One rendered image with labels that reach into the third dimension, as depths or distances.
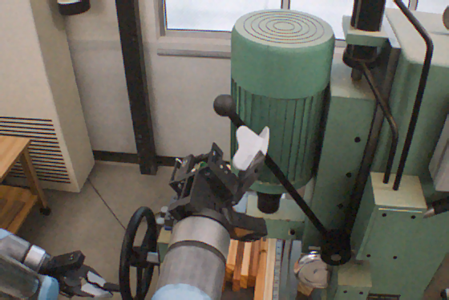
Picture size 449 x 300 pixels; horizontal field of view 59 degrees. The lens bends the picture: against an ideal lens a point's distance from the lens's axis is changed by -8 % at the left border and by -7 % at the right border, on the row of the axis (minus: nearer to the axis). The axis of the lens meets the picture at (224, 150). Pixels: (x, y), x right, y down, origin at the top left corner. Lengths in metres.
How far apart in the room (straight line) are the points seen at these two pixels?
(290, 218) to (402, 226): 0.30
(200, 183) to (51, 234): 1.97
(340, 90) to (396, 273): 0.46
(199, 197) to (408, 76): 0.35
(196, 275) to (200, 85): 1.87
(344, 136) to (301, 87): 0.13
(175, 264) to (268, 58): 0.34
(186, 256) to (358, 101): 0.39
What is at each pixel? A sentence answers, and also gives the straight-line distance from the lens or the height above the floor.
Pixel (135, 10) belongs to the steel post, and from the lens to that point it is 2.11.
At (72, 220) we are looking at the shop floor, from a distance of 2.52.
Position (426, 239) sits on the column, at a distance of 0.93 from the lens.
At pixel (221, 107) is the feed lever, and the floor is 1.44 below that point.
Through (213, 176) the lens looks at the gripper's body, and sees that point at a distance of 0.57.
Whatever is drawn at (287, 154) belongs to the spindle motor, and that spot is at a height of 1.30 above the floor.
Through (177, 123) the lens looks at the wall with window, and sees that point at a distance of 2.46.
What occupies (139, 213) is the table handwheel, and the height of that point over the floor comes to 0.95.
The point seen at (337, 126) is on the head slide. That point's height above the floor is 1.36.
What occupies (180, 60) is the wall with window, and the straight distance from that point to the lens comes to 2.24.
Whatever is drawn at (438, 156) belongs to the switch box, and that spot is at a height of 1.37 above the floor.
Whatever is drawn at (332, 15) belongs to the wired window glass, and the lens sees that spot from 2.17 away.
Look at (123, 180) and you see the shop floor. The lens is 2.66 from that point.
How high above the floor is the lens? 1.79
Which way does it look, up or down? 39 degrees down
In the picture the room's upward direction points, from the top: straight up
